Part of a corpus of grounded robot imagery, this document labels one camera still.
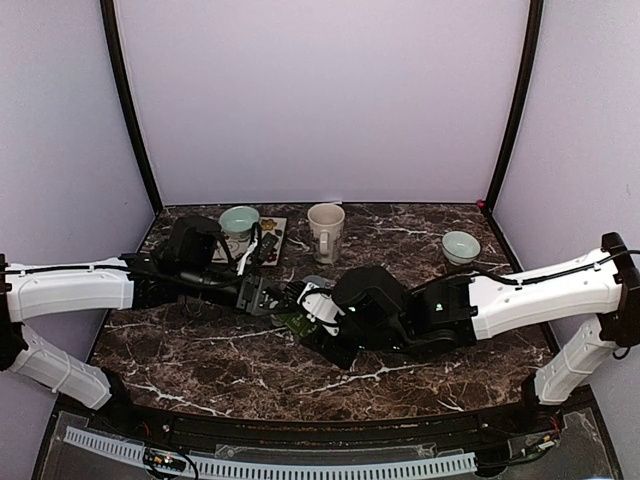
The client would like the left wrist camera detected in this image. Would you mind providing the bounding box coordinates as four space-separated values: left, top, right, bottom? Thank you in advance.
237 231 282 275

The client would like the right black frame post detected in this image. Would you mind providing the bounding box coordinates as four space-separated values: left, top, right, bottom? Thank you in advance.
484 0 544 216

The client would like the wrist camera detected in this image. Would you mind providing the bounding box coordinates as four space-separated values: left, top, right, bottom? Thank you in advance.
237 231 282 275
284 281 345 337

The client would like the left light green bowl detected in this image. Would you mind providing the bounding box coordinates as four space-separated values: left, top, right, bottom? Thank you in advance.
219 206 260 240

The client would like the left black frame post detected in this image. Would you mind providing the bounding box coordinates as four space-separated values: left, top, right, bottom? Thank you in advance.
99 0 164 215

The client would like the white slotted cable duct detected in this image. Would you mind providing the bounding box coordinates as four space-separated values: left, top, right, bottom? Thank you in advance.
63 427 478 479

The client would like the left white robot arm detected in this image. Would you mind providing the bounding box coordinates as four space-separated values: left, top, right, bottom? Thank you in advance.
1 216 288 436

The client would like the floral square plate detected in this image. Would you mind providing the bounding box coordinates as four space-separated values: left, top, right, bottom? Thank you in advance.
223 216 287 267

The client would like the black frame post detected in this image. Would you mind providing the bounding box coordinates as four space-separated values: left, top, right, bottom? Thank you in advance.
99 0 164 215
484 0 544 216

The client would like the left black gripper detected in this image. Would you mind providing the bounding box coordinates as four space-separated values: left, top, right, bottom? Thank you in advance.
180 262 295 318

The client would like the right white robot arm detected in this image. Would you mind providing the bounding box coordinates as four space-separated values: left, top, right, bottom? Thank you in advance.
296 232 639 434

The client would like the light green bowl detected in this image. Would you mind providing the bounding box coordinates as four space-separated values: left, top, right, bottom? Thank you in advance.
442 231 481 266
219 206 260 240

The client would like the orange pill bottle grey cap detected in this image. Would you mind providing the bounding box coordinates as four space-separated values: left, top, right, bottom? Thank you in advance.
302 275 334 289

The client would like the cream coral pattern mug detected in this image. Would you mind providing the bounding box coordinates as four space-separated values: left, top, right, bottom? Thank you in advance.
307 203 346 264

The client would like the black front table rail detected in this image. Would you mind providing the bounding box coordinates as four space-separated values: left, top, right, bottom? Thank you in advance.
89 404 563 450

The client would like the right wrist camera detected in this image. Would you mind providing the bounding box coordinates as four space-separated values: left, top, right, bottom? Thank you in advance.
284 281 345 337

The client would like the right light green bowl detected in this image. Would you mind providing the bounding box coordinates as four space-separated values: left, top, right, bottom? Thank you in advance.
442 231 481 266

